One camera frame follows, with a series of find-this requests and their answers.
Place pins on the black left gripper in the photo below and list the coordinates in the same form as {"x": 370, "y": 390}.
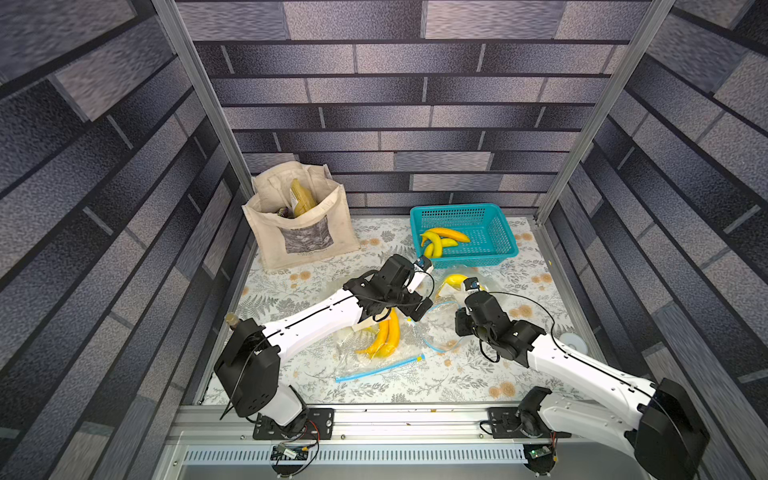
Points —
{"x": 410, "y": 306}

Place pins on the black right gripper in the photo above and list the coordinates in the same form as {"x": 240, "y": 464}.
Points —
{"x": 466, "y": 321}

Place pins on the clear zip-top bag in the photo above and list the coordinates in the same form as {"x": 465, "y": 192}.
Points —
{"x": 436, "y": 330}
{"x": 352, "y": 366}

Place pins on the large yellow banana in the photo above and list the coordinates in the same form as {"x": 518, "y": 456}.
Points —
{"x": 433, "y": 245}

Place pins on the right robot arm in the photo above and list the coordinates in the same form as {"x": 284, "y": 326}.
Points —
{"x": 655, "y": 423}

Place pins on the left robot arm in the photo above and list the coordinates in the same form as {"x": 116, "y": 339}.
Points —
{"x": 249, "y": 366}

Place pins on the orange bananas in left bag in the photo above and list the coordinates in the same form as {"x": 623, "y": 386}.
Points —
{"x": 388, "y": 336}

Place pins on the beige canvas tote bag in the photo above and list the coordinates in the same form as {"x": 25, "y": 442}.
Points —
{"x": 320, "y": 234}

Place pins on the teal plastic basket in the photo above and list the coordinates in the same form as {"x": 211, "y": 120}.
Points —
{"x": 491, "y": 238}

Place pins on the white round cap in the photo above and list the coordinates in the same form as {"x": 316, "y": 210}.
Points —
{"x": 574, "y": 342}

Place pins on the yellow item in tote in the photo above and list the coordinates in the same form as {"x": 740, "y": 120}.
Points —
{"x": 302, "y": 199}

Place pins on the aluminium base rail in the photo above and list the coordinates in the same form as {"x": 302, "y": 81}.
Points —
{"x": 378, "y": 441}

